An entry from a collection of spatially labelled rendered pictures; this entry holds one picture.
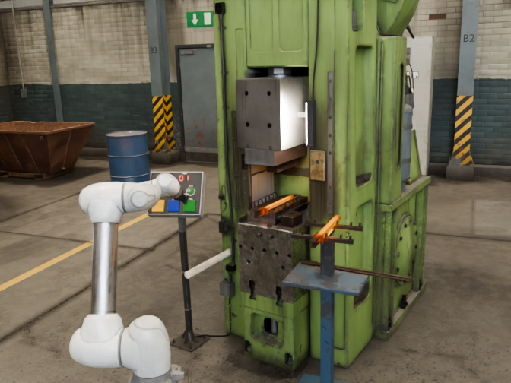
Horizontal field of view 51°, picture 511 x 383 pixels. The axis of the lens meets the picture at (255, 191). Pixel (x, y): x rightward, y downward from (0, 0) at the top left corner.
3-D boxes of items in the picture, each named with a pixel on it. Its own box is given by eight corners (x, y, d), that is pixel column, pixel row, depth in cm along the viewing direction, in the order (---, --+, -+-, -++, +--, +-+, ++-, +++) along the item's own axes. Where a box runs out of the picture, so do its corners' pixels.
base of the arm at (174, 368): (180, 393, 211) (179, 380, 209) (125, 393, 212) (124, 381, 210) (188, 366, 228) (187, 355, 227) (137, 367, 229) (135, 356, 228)
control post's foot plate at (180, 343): (192, 353, 351) (191, 340, 348) (166, 344, 362) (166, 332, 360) (211, 338, 368) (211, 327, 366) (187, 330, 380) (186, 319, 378)
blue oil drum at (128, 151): (137, 199, 743) (131, 136, 722) (103, 196, 765) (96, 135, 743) (160, 189, 796) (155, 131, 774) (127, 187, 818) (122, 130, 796)
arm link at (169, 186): (179, 176, 290) (156, 183, 291) (170, 167, 275) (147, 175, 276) (183, 194, 287) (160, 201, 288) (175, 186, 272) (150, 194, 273)
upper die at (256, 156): (274, 166, 306) (273, 150, 303) (245, 163, 316) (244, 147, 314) (307, 154, 340) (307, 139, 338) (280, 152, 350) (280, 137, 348)
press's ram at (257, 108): (294, 151, 296) (293, 78, 286) (237, 147, 317) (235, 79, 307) (326, 140, 330) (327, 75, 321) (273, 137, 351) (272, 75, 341)
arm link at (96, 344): (119, 370, 207) (63, 371, 208) (129, 365, 223) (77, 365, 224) (124, 178, 221) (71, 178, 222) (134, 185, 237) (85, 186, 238)
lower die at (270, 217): (275, 225, 314) (274, 211, 312) (247, 220, 325) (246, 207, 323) (307, 207, 349) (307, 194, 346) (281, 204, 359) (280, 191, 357)
